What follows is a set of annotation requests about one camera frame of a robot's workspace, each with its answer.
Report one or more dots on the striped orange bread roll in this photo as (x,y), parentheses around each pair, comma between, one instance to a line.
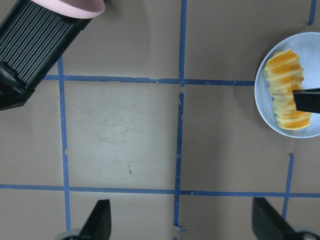
(284,74)

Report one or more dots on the black dish rack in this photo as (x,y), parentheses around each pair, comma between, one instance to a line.
(32,38)

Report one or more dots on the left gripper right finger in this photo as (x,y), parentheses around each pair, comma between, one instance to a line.
(268,224)

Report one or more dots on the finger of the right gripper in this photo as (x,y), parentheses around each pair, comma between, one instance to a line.
(307,100)

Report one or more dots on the pink plate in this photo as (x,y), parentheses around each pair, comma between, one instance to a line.
(79,9)

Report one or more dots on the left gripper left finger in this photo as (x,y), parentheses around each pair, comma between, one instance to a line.
(98,224)

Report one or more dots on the light blue plate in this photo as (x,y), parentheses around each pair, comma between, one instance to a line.
(307,46)

